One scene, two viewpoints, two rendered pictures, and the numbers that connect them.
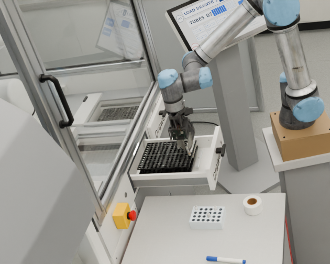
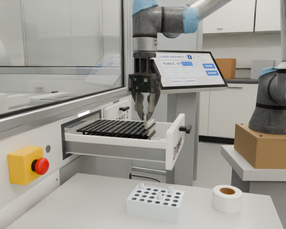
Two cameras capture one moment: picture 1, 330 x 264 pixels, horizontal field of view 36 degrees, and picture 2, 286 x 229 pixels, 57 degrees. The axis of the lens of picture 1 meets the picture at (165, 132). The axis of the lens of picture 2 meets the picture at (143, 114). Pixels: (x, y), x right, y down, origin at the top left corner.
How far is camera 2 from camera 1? 1.29 m
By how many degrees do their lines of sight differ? 23
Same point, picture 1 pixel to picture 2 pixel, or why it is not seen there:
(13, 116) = not seen: outside the picture
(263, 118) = (195, 184)
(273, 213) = (261, 216)
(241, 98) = (189, 146)
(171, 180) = (115, 148)
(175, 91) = (150, 19)
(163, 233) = (82, 212)
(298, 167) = (268, 185)
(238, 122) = (182, 167)
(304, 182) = not seen: hidden behind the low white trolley
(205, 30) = (174, 72)
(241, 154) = not seen: hidden behind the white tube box
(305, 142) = not seen: outside the picture
